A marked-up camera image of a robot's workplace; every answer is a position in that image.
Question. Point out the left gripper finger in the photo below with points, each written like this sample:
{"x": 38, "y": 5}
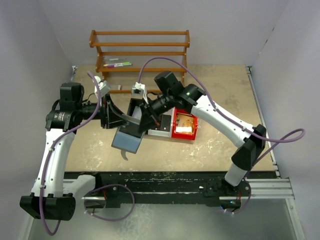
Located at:
{"x": 116, "y": 114}
{"x": 112, "y": 124}

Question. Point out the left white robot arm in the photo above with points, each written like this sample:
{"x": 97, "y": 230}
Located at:
{"x": 48, "y": 199}

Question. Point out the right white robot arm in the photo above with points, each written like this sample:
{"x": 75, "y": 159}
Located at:
{"x": 248, "y": 139}

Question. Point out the black plastic bin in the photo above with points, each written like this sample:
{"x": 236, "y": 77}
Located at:
{"x": 134, "y": 109}

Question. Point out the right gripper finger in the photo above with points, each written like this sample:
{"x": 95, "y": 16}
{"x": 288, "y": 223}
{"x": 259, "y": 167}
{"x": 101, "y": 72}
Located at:
{"x": 143, "y": 128}
{"x": 145, "y": 115}

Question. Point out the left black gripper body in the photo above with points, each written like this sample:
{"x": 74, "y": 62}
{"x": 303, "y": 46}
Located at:
{"x": 104, "y": 116}

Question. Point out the light green marker pen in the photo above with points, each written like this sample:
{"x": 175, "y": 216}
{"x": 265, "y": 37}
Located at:
{"x": 124, "y": 64}

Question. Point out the red plastic bin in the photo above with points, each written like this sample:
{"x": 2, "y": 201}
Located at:
{"x": 184, "y": 136}

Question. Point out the pink marker pen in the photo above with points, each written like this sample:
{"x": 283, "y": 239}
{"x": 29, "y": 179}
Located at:
{"x": 113, "y": 65}

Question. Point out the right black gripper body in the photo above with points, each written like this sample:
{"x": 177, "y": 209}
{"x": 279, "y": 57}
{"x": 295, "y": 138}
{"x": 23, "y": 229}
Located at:
{"x": 152, "y": 112}

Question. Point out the aluminium frame rail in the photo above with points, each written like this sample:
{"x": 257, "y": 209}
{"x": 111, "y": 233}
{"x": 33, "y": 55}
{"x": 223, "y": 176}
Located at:
{"x": 271, "y": 188}

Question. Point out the wooden pieces in red bin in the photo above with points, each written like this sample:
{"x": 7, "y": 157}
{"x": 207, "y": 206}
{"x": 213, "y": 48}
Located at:
{"x": 184, "y": 124}

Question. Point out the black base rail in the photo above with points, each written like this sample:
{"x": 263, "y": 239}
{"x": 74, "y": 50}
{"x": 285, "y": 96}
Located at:
{"x": 167, "y": 188}

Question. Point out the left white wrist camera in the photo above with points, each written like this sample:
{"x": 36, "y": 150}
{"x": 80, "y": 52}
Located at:
{"x": 103, "y": 87}

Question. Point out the white plastic bin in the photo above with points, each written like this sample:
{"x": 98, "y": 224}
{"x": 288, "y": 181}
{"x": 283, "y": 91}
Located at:
{"x": 157, "y": 132}

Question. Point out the grey card holder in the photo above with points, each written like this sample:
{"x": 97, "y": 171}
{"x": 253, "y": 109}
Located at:
{"x": 127, "y": 139}

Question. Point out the wooden slatted rack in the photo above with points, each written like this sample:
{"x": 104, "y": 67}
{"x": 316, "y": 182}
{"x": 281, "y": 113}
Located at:
{"x": 137, "y": 47}

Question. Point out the black object in white bin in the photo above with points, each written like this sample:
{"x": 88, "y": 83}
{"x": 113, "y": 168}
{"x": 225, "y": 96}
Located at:
{"x": 165, "y": 124}

